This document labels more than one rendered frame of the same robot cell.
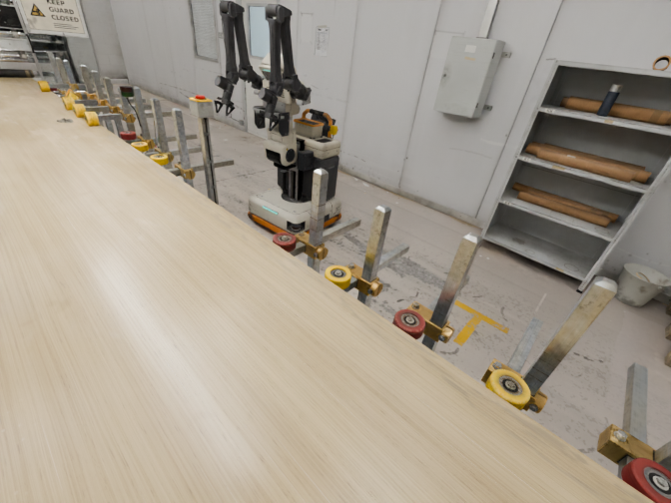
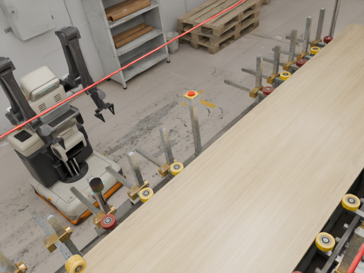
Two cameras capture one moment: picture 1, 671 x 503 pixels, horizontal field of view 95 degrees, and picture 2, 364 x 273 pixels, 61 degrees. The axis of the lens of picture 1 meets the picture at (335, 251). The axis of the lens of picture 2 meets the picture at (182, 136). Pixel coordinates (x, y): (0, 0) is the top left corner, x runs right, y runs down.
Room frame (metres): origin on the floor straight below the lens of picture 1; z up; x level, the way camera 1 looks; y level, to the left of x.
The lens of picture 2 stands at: (1.20, 2.19, 2.27)
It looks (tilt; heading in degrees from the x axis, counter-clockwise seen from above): 42 degrees down; 281
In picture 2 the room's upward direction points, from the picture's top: 10 degrees counter-clockwise
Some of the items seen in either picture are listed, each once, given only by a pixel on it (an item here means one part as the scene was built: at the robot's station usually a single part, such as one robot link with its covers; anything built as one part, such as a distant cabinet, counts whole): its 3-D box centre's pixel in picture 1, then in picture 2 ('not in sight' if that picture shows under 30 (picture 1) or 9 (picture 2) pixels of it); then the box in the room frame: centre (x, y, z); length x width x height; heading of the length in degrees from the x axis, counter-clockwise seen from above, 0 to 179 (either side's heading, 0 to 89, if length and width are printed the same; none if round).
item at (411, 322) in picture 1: (405, 333); (300, 66); (0.57, -0.21, 0.85); 0.08 x 0.08 x 0.11
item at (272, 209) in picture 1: (296, 208); (77, 180); (2.62, 0.42, 0.16); 0.67 x 0.64 x 0.25; 147
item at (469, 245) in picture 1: (442, 309); (291, 56); (0.64, -0.31, 0.90); 0.04 x 0.04 x 0.48; 51
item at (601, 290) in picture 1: (545, 362); (305, 42); (0.48, -0.51, 0.92); 0.04 x 0.04 x 0.48; 51
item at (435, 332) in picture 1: (428, 322); (288, 64); (0.65, -0.29, 0.83); 0.14 x 0.06 x 0.05; 51
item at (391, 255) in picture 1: (372, 267); (263, 75); (0.88, -0.14, 0.83); 0.43 x 0.03 x 0.04; 141
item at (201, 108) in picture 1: (202, 108); (192, 99); (1.41, 0.65, 1.18); 0.07 x 0.07 x 0.08; 51
